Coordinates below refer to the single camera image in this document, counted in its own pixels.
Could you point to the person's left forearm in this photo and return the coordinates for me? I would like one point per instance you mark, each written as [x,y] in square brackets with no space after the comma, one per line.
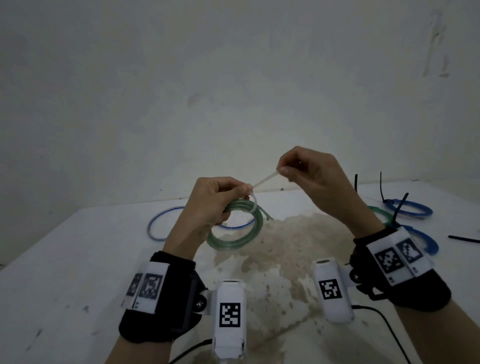
[138,352]

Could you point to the person's right thumb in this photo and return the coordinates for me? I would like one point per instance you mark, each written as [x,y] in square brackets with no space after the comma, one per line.
[289,173]

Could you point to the white right wrist marker tag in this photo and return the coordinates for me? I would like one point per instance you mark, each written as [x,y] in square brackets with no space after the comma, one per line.
[397,258]

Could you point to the green tubing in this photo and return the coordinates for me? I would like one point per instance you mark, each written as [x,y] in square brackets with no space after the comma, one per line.
[380,213]
[240,236]

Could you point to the white zip tie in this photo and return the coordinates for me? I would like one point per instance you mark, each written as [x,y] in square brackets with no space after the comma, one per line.
[264,181]

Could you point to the person's right hand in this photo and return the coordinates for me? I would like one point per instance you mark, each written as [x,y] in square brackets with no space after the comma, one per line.
[326,183]

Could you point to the black zip tie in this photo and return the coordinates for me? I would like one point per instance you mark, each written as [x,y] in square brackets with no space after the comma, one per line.
[464,239]
[381,187]
[399,210]
[356,183]

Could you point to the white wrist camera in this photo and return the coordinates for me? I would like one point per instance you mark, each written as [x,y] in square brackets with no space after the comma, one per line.
[332,290]
[229,318]

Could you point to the person's right forearm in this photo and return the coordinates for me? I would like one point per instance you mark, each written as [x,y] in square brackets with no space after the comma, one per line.
[438,335]

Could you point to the person's left thumb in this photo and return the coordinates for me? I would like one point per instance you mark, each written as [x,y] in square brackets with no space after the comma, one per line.
[238,186]

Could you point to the white wrist marker tag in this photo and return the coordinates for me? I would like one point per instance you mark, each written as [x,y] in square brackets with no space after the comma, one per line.
[397,258]
[152,287]

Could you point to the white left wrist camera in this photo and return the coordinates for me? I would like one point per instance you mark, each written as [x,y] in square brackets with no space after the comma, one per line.
[229,318]

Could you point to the blue coiled tubing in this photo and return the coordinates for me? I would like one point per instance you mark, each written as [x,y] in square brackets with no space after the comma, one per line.
[429,243]
[412,210]
[159,221]

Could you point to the white left wrist marker tag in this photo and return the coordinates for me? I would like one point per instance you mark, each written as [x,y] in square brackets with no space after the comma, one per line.
[152,287]

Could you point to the person's left hand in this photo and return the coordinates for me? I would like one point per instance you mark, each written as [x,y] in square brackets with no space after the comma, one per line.
[200,210]

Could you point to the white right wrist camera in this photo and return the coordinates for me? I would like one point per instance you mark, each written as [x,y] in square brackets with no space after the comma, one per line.
[332,290]

